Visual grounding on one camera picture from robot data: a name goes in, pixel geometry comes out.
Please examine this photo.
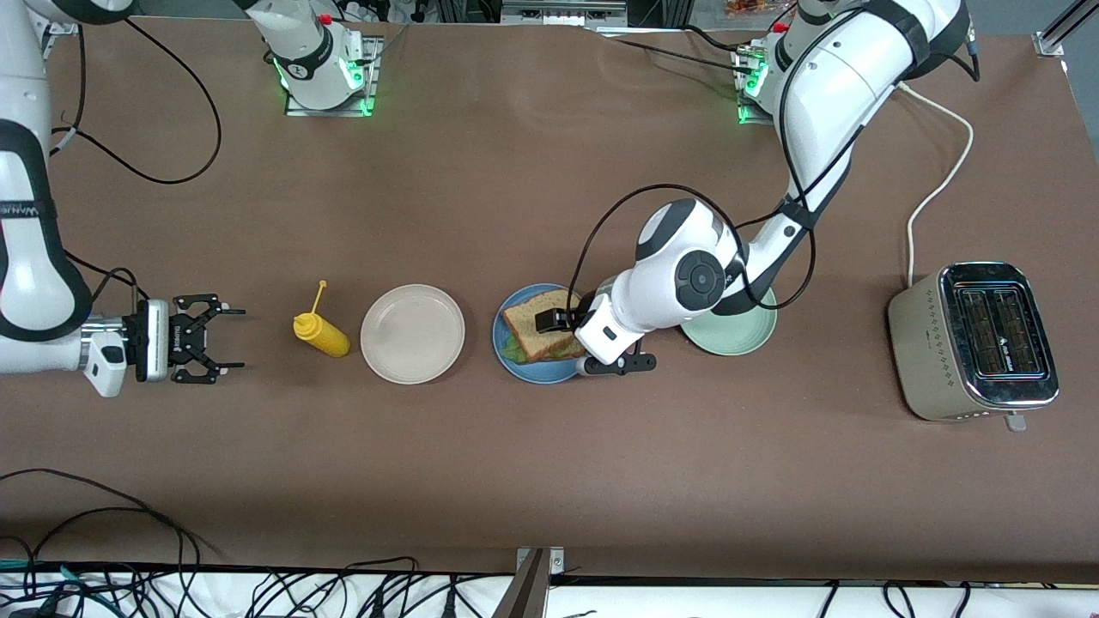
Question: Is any brown bread slice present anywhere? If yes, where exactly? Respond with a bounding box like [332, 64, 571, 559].
[501, 289, 590, 363]

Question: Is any green lettuce leaf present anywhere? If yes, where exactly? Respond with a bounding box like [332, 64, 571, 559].
[501, 336, 589, 363]

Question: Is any yellow squeeze bottle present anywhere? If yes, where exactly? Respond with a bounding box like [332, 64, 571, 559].
[293, 280, 351, 359]

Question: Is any blue round plate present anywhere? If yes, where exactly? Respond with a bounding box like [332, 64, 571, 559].
[492, 283, 602, 385]

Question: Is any beige round plate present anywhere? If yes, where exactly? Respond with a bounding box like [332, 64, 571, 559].
[360, 284, 466, 385]

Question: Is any green round plate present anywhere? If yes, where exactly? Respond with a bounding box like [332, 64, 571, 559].
[681, 283, 779, 357]

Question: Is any grey aluminium profile beam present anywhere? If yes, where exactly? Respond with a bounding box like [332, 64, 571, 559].
[491, 549, 550, 618]

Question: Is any grey power strip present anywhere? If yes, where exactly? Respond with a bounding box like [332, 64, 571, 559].
[501, 0, 629, 27]

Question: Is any beige chrome toaster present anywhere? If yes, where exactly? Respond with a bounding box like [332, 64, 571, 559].
[887, 262, 1061, 433]

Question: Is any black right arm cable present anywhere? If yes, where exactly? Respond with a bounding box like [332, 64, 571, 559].
[50, 17, 224, 303]

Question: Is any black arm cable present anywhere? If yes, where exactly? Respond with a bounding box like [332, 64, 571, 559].
[567, 0, 981, 314]
[50, 17, 224, 303]

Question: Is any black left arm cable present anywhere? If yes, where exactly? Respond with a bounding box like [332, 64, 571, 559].
[567, 0, 981, 314]

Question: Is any metal corner bracket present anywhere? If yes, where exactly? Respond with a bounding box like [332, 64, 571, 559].
[515, 547, 566, 574]

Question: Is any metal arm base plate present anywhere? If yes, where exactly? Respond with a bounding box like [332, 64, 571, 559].
[736, 43, 786, 128]
[285, 34, 380, 118]

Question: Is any black base cable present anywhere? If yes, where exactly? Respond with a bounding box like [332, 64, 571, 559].
[601, 34, 756, 76]

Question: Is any aluminium frame profile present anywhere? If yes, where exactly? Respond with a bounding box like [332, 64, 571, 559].
[1035, 0, 1099, 59]
[39, 17, 80, 61]

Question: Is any white toaster power cable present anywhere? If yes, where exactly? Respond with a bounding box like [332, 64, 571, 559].
[897, 82, 976, 289]

